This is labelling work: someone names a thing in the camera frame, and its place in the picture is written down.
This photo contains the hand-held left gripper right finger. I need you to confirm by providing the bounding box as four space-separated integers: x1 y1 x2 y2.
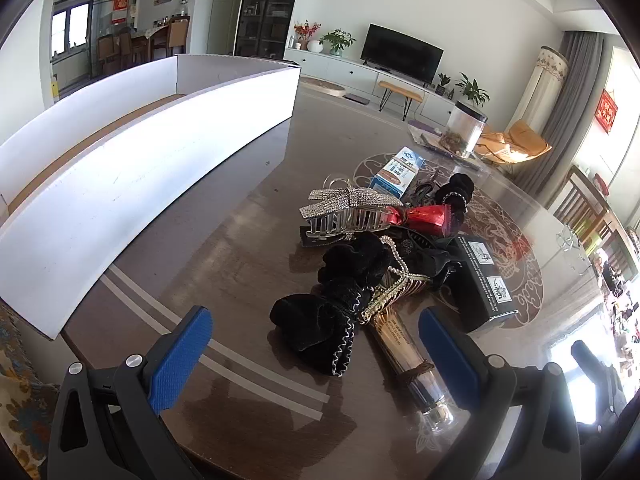
419 307 581 480

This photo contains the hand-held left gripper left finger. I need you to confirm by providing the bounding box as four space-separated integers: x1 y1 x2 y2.
47 305 213 480

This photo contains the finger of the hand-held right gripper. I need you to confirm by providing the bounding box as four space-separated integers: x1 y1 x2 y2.
571 340 632 428

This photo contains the red foil packet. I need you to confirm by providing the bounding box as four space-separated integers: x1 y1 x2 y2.
385 204 458 236

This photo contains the black velvet scrunchie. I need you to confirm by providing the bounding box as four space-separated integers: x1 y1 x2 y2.
434 172 476 233

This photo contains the long white cardboard box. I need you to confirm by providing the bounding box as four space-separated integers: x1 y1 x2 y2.
0 54 302 341

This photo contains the brown patterned glass desktop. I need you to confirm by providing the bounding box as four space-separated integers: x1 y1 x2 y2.
60 82 616 480

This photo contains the gold cosmetic tube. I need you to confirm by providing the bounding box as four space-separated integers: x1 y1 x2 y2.
365 305 457 435

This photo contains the black printed box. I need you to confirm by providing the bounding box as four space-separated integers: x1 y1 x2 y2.
446 235 519 333

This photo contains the gold striped hair clip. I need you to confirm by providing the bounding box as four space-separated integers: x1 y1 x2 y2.
357 237 433 323

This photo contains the black hair claw clip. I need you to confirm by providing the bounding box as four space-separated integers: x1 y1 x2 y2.
395 227 468 291

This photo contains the clear glass object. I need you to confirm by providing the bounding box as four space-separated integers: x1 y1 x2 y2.
554 224 592 277

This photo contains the black velvet bow clip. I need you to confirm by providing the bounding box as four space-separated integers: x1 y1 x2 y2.
270 234 396 378

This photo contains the dark slatted wooden chair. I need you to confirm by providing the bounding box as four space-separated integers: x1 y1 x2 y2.
552 165 640 286

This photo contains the floral cloth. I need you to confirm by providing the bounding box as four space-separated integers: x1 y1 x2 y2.
0 305 63 480

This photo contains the rhinestone hair claw clip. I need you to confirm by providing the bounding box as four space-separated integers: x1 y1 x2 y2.
299 175 403 241

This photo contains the blue and white carton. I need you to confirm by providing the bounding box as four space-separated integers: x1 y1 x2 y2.
369 146 426 198

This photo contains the wooden tray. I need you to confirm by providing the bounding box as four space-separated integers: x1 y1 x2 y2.
407 121 493 167

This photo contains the clear jar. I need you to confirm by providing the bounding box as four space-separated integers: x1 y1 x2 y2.
442 100 488 157

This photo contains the orange lounge chair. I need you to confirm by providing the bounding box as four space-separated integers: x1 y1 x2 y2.
475 119 553 166

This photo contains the leafy potted plant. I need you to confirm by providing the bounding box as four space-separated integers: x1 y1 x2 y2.
454 72 491 108

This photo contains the wooden bench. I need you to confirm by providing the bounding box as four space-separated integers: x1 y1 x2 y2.
377 80 426 122

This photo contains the grey curtain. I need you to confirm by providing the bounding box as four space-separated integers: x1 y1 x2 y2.
515 30 607 201

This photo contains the covered standing air conditioner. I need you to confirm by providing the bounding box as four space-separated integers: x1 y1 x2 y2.
505 46 569 133

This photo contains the round floor mat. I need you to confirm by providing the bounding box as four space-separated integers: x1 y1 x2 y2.
299 76 349 99

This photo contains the flat screen television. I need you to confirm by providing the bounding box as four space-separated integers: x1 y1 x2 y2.
360 23 445 84

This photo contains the white television cabinet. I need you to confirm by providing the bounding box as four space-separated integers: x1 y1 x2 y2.
284 47 496 126

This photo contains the wooden dining chair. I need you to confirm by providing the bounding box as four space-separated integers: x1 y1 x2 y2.
167 16 192 56
96 35 121 77

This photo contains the green potted plant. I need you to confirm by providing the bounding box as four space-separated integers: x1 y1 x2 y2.
320 29 357 57

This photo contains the red flower bouquet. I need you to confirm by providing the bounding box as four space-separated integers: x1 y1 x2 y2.
293 20 322 52

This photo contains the white door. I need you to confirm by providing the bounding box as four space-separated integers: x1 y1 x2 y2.
212 0 249 56

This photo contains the dark glass display cabinet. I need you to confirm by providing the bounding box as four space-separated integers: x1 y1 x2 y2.
234 0 306 58

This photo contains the brown hair tie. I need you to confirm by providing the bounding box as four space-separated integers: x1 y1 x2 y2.
399 359 437 387

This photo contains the red wall hanging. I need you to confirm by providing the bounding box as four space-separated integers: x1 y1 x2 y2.
595 89 619 134

